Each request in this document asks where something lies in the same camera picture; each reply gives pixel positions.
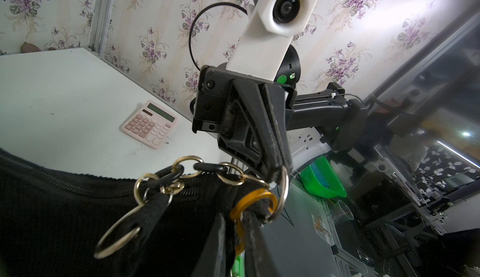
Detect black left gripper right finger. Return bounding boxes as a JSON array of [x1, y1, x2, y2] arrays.
[[242, 212, 280, 277]]

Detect aluminium frame profile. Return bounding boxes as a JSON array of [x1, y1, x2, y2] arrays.
[[88, 0, 115, 58]]

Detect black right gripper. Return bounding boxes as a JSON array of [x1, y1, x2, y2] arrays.
[[192, 65, 296, 183]]

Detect green charm keychain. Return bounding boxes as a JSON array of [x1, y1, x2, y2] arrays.
[[230, 254, 245, 277]]

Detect green plastic basket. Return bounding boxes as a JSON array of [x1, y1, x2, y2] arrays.
[[300, 156, 347, 199]]

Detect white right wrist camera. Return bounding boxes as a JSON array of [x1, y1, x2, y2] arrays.
[[226, 0, 318, 80]]

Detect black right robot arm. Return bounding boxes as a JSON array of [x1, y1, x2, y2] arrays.
[[192, 49, 368, 183]]

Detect black knitted shoulder bag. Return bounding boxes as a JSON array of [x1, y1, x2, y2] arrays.
[[1, 151, 277, 277]]

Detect pink calculator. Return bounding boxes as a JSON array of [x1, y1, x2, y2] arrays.
[[120, 100, 178, 150]]

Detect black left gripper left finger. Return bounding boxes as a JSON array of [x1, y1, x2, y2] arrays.
[[191, 214, 226, 277]]

